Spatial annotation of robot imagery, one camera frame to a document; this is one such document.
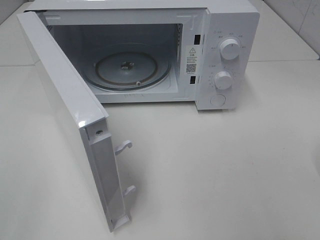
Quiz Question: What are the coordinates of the round white door button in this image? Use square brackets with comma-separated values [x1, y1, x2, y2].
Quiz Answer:
[210, 94, 226, 107]

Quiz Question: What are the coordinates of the white microwave knob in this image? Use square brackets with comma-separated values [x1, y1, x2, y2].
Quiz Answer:
[213, 71, 233, 90]
[219, 38, 241, 60]

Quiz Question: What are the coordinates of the white microwave door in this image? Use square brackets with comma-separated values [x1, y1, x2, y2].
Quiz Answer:
[17, 11, 136, 231]

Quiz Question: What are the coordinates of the glass microwave turntable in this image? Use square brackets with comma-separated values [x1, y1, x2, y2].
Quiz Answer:
[83, 43, 171, 92]

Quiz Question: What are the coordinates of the white warning label sticker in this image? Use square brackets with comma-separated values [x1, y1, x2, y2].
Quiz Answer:
[184, 45, 201, 75]

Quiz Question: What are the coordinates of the white microwave oven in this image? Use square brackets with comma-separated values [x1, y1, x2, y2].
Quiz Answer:
[22, 0, 260, 111]

